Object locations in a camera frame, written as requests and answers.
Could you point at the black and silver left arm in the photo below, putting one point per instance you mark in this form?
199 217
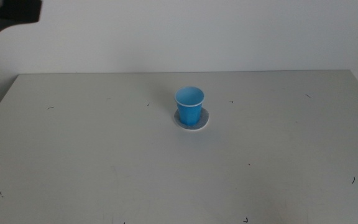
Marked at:
11 12

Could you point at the round grey cup mat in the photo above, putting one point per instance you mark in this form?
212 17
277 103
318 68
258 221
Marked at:
204 119

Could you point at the blue plastic cup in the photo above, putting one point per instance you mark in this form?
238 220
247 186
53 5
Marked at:
190 109

